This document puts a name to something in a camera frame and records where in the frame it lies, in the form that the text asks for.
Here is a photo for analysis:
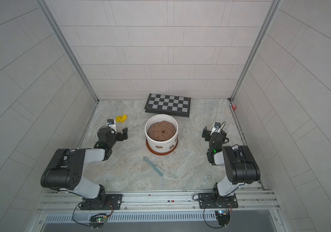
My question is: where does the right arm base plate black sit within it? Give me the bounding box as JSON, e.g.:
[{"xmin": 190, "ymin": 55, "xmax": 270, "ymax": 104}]
[{"xmin": 193, "ymin": 192, "xmax": 239, "ymax": 209}]

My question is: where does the yellow plastic block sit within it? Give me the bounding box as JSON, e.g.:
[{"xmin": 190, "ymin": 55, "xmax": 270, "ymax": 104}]
[{"xmin": 116, "ymin": 114, "xmax": 128, "ymax": 123}]

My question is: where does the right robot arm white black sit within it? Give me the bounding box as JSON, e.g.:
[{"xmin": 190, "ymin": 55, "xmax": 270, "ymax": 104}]
[{"xmin": 198, "ymin": 126, "xmax": 261, "ymax": 209}]

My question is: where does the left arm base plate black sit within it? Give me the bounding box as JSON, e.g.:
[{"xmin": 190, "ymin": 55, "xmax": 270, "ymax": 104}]
[{"xmin": 78, "ymin": 194, "xmax": 123, "ymax": 211}]

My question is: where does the left circuit board with wires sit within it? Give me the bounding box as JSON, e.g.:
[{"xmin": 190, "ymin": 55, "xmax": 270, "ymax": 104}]
[{"xmin": 89, "ymin": 213, "xmax": 110, "ymax": 229}]

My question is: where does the white ceramic pot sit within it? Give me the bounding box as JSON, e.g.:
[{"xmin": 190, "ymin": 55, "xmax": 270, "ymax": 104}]
[{"xmin": 145, "ymin": 114, "xmax": 179, "ymax": 156}]

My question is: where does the terracotta saucer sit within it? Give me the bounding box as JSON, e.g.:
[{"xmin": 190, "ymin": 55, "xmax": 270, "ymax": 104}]
[{"xmin": 146, "ymin": 140, "xmax": 178, "ymax": 156}]

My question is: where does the black grey checkerboard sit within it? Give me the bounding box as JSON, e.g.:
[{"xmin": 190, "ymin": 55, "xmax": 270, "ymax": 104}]
[{"xmin": 144, "ymin": 93, "xmax": 191, "ymax": 118}]

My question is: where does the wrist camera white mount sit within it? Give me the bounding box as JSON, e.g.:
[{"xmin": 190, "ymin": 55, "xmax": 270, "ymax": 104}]
[
  {"xmin": 211, "ymin": 122, "xmax": 224, "ymax": 135},
  {"xmin": 107, "ymin": 119, "xmax": 117, "ymax": 134}
]

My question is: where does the circuit board with wires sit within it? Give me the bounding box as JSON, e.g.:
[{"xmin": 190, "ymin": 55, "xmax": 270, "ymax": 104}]
[
  {"xmin": 215, "ymin": 210, "xmax": 231, "ymax": 227},
  {"xmin": 89, "ymin": 213, "xmax": 110, "ymax": 229}
]

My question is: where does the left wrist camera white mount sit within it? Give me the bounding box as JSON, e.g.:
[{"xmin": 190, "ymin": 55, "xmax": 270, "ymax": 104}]
[{"xmin": 107, "ymin": 119, "xmax": 117, "ymax": 134}]

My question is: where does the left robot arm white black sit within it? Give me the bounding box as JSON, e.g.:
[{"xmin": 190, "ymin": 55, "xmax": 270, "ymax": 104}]
[{"xmin": 40, "ymin": 126, "xmax": 128, "ymax": 210}]

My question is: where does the right circuit board with wires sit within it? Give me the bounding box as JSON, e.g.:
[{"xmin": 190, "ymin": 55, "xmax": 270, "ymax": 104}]
[{"xmin": 215, "ymin": 210, "xmax": 231, "ymax": 227}]

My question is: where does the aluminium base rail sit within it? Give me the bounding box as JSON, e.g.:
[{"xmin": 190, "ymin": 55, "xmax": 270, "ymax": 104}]
[{"xmin": 35, "ymin": 188, "xmax": 280, "ymax": 214}]

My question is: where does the brown mud in pot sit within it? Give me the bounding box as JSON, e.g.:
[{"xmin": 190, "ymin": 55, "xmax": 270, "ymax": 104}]
[{"xmin": 147, "ymin": 120, "xmax": 177, "ymax": 142}]

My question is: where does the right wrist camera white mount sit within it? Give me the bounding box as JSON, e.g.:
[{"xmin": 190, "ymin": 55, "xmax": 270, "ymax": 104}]
[{"xmin": 211, "ymin": 122, "xmax": 224, "ymax": 135}]

